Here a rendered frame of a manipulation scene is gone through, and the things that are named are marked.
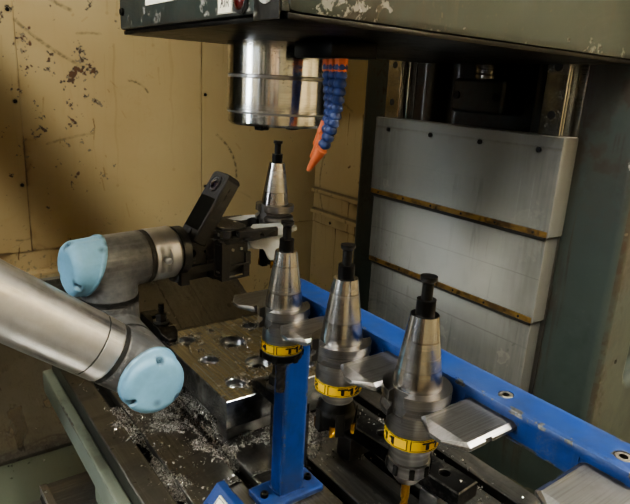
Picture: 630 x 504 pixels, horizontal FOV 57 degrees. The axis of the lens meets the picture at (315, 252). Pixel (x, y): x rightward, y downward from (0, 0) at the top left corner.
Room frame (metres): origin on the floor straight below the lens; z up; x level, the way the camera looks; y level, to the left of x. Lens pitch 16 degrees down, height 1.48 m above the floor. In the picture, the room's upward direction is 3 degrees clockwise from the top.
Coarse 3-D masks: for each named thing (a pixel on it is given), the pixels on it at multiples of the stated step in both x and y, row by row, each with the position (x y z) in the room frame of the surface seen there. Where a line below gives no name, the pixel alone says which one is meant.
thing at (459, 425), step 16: (464, 400) 0.47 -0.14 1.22; (432, 416) 0.44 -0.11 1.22; (448, 416) 0.44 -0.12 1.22; (464, 416) 0.44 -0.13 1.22; (480, 416) 0.44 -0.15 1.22; (496, 416) 0.44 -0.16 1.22; (432, 432) 0.41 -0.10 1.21; (448, 432) 0.41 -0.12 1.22; (464, 432) 0.41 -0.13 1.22; (480, 432) 0.42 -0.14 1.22; (496, 432) 0.42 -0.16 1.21; (464, 448) 0.40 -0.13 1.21
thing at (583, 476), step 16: (560, 480) 0.36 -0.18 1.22; (576, 480) 0.36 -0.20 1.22; (592, 480) 0.36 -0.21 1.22; (608, 480) 0.36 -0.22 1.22; (544, 496) 0.34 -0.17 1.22; (560, 496) 0.34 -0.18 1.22; (576, 496) 0.34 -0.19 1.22; (592, 496) 0.34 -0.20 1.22; (608, 496) 0.35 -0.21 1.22; (624, 496) 0.35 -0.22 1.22
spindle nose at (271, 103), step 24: (240, 48) 0.88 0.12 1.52; (264, 48) 0.86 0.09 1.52; (288, 48) 0.86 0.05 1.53; (240, 72) 0.88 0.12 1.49; (264, 72) 0.86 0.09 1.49; (288, 72) 0.86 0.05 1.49; (312, 72) 0.88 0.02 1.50; (240, 96) 0.88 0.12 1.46; (264, 96) 0.86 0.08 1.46; (288, 96) 0.87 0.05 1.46; (312, 96) 0.88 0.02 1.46; (240, 120) 0.88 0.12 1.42; (264, 120) 0.87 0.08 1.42; (288, 120) 0.87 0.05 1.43; (312, 120) 0.89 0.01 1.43
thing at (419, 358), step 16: (416, 320) 0.47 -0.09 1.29; (432, 320) 0.46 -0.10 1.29; (416, 336) 0.46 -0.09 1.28; (432, 336) 0.46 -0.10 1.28; (400, 352) 0.47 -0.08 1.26; (416, 352) 0.46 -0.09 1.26; (432, 352) 0.46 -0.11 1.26; (400, 368) 0.47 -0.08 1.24; (416, 368) 0.46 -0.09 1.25; (432, 368) 0.46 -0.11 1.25; (400, 384) 0.46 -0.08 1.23; (416, 384) 0.45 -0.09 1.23; (432, 384) 0.46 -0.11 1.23
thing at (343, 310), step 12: (336, 276) 0.56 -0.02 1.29; (336, 288) 0.55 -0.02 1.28; (348, 288) 0.55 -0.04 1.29; (336, 300) 0.55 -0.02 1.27; (348, 300) 0.55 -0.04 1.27; (336, 312) 0.55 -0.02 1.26; (348, 312) 0.55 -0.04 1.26; (360, 312) 0.56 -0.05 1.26; (324, 324) 0.56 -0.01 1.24; (336, 324) 0.55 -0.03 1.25; (348, 324) 0.54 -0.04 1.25; (360, 324) 0.56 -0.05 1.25; (324, 336) 0.55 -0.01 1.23; (336, 336) 0.54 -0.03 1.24; (348, 336) 0.54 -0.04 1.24; (360, 336) 0.55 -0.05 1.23
